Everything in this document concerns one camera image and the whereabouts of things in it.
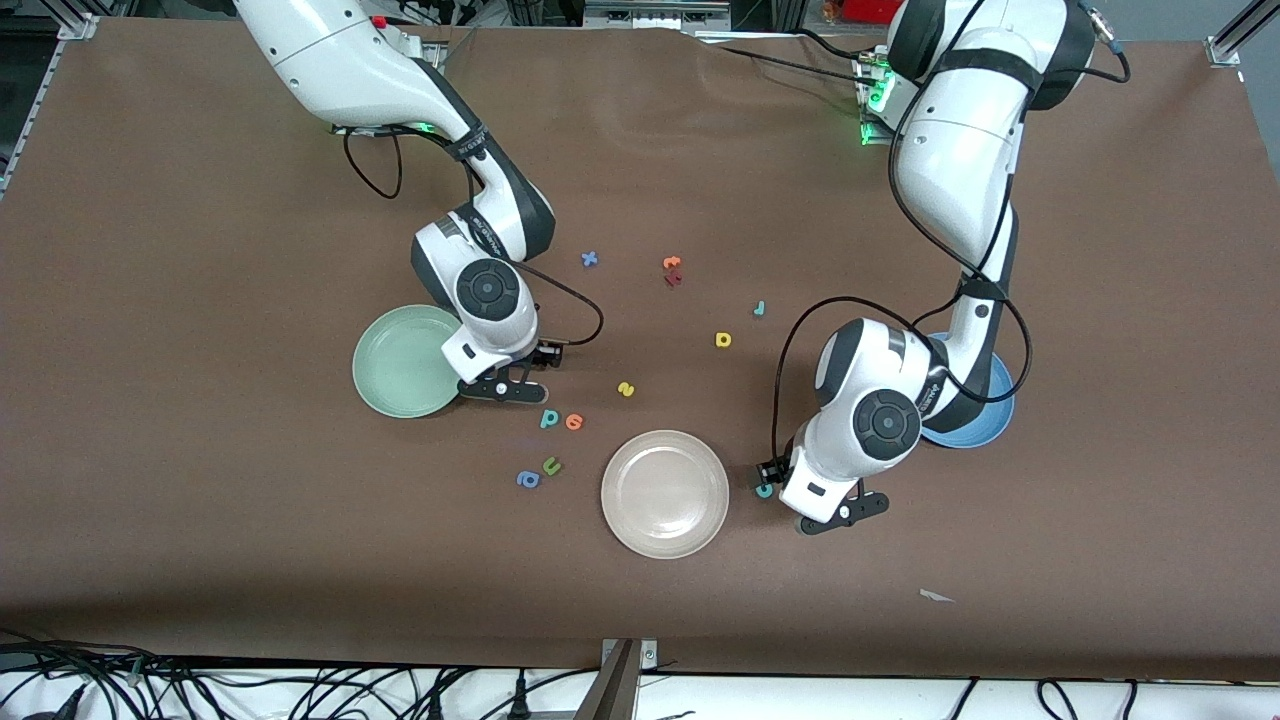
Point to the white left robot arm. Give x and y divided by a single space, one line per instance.
950 150

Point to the perforated grey metal rail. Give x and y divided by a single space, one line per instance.
33 95

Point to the blue plate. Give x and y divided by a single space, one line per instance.
985 420

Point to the white tape scrap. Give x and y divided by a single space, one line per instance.
935 596

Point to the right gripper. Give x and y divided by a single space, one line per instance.
543 354

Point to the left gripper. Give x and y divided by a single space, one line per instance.
775 470

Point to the beige plate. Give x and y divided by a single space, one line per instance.
665 495

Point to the red box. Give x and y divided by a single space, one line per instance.
870 10

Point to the grey metal camera post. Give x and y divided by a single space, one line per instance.
615 690

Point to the aluminium frame extrusion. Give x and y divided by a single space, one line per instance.
1225 48

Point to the blue foam letter a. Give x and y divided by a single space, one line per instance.
520 481

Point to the brown paper table cover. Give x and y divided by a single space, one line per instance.
200 500

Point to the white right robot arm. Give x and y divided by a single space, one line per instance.
340 60

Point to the grey aluminium crossbar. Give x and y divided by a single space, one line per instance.
650 14

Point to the small metal bracket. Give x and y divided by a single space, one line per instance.
648 655

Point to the green plate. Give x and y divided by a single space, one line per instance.
400 360

